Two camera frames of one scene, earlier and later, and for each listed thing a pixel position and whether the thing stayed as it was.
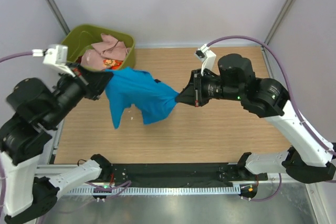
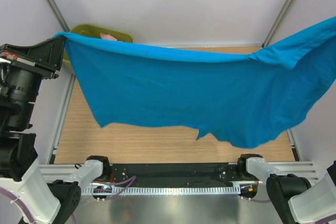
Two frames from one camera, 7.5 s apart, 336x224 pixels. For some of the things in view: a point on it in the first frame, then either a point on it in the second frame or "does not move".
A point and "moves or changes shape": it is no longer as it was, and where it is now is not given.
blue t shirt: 155,100 moves or changes shape
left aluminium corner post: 53,5 does not move
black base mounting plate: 185,175 does not move
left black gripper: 85,82 to 29,60
